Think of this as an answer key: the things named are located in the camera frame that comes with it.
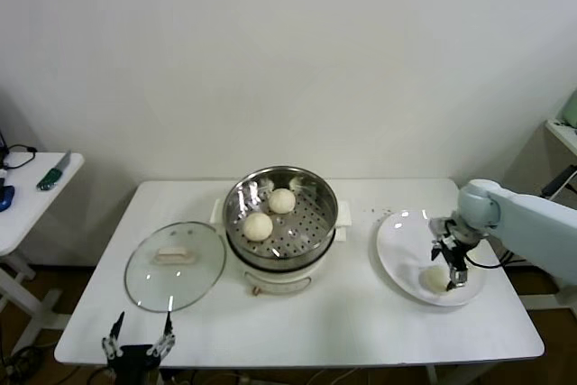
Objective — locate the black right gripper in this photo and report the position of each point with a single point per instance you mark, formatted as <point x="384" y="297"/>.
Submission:
<point x="455" y="253"/>

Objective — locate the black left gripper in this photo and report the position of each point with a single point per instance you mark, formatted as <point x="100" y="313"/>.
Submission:
<point x="135" y="358"/>

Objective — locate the white steamed baozi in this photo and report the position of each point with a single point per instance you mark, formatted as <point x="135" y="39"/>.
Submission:
<point x="281" y="200"/>
<point x="258" y="226"/>
<point x="433" y="279"/>

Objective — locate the round glass pot lid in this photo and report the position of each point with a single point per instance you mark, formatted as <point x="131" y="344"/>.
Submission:
<point x="198" y="268"/>

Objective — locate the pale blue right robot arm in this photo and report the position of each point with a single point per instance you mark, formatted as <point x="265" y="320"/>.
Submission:
<point x="518" y="222"/>

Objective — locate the stainless steel steamer basket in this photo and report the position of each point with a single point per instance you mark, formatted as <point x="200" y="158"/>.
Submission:
<point x="311" y="222"/>

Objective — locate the white round plate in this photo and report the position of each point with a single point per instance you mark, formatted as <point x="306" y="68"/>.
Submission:
<point x="401" y="241"/>

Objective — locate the black power adapter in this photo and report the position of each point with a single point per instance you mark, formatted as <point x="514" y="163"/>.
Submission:
<point x="559" y="180"/>

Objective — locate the white side table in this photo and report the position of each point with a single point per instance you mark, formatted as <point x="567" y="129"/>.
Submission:
<point x="27" y="213"/>

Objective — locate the white shelf board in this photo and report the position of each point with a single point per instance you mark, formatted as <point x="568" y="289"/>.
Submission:
<point x="565" y="134"/>

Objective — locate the blue small device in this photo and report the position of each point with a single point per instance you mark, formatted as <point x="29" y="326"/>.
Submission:
<point x="5" y="198"/>

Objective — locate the pale green appliance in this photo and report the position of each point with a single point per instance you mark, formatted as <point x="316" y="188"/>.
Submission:
<point x="571" y="110"/>

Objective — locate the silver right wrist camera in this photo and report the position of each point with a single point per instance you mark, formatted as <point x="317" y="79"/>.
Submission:
<point x="439" y="225"/>

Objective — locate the white metal floor frame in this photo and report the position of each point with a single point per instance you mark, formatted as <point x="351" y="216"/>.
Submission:
<point x="541" y="301"/>

